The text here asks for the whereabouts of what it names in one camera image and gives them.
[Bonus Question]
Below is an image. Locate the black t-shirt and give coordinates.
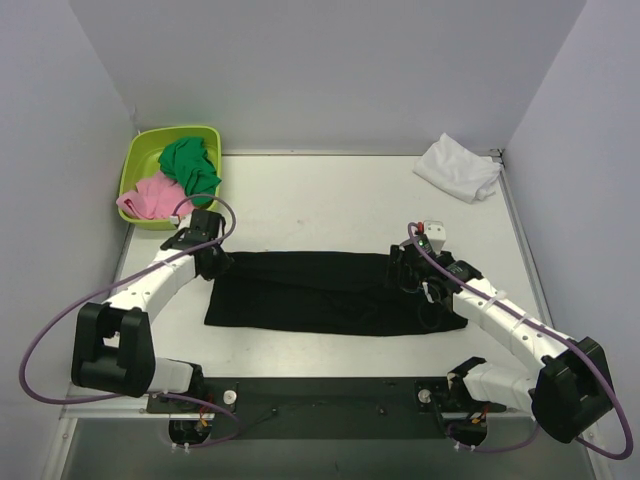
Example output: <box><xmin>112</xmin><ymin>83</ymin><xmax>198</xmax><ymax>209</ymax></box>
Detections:
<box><xmin>204</xmin><ymin>251</ymin><xmax>468</xmax><ymax>337</ymax></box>

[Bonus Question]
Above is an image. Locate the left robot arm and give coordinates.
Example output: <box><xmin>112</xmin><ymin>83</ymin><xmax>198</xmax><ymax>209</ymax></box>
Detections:
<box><xmin>71</xmin><ymin>210</ymin><xmax>231</xmax><ymax>412</ymax></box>

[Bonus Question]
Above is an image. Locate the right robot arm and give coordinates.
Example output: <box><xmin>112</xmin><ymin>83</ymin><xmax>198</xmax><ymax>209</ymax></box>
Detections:
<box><xmin>387</xmin><ymin>237</ymin><xmax>614</xmax><ymax>443</ymax></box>

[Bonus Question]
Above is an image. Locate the pink t-shirt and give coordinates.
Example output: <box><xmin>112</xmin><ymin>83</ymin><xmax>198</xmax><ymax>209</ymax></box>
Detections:
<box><xmin>116</xmin><ymin>171</ymin><xmax>186</xmax><ymax>220</ymax></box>

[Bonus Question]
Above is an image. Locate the green t-shirt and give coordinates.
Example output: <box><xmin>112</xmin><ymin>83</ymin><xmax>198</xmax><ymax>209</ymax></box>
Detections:
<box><xmin>158</xmin><ymin>136</ymin><xmax>221</xmax><ymax>197</ymax></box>

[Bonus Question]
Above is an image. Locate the lime green plastic tub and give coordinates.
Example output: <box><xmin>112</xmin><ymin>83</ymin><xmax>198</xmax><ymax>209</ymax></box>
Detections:
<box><xmin>118</xmin><ymin>126</ymin><xmax>222</xmax><ymax>230</ymax></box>

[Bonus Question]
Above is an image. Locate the white folded t-shirt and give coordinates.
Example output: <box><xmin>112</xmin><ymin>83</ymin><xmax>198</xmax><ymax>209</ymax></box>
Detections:
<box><xmin>413</xmin><ymin>133</ymin><xmax>502</xmax><ymax>204</ymax></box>

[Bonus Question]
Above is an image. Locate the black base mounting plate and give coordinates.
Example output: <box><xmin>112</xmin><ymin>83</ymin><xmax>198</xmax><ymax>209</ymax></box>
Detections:
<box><xmin>147</xmin><ymin>377</ymin><xmax>505</xmax><ymax>440</ymax></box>

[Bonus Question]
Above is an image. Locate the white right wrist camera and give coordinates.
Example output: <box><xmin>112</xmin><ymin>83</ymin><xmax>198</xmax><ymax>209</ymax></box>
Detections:
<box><xmin>419</xmin><ymin>220</ymin><xmax>447</xmax><ymax>254</ymax></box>

